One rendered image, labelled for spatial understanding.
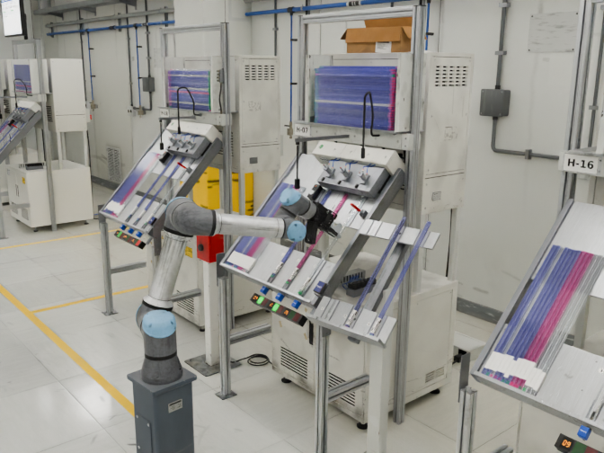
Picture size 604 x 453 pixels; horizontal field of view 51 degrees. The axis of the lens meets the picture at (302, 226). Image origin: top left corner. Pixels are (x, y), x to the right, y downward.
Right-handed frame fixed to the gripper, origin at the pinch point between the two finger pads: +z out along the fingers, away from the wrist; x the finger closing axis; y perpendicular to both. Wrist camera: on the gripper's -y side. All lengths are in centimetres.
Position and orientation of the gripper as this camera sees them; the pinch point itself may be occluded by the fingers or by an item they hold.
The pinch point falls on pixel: (336, 237)
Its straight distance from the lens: 271.1
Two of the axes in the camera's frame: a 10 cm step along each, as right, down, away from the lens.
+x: -6.4, -1.9, 7.4
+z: 6.2, 4.3, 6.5
